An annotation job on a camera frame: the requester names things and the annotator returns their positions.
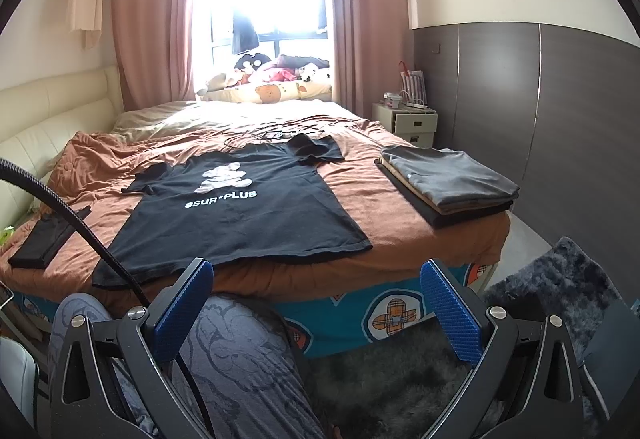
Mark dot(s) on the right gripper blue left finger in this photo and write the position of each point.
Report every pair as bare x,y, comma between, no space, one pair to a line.
175,309

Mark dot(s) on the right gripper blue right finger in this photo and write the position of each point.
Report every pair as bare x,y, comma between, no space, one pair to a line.
457,309

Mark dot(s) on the black printed t-shirt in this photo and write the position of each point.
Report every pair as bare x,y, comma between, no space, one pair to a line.
262,201

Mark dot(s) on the black clothes pile left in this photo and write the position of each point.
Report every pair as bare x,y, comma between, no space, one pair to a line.
49,235

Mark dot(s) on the dark shaggy floor rug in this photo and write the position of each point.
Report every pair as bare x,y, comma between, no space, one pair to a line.
560,360

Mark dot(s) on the brown bed blanket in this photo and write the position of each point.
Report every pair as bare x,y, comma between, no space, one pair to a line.
93,171

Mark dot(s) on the folded black shirt bottom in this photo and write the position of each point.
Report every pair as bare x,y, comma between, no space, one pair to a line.
433,217

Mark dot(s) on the teal patterned bed sheet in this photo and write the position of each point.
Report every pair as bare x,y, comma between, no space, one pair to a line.
328,326

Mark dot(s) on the white bedside cabinet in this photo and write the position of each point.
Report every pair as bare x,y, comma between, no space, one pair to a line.
417,126

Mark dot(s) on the dark wood wardrobe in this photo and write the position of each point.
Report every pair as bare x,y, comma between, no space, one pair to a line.
557,111

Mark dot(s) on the striped bag on cabinet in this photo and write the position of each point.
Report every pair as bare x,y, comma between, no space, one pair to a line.
413,88

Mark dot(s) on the cream padded headboard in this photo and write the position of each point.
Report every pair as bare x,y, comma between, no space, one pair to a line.
39,117

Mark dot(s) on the bear print long pillow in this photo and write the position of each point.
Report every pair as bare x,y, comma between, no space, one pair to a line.
275,86

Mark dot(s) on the pink right curtain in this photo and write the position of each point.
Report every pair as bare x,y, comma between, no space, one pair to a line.
371,40

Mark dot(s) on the pink curtain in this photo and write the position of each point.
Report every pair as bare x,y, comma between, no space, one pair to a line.
153,45
371,40

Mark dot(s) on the pink left curtain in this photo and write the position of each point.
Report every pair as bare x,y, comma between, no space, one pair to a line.
153,45

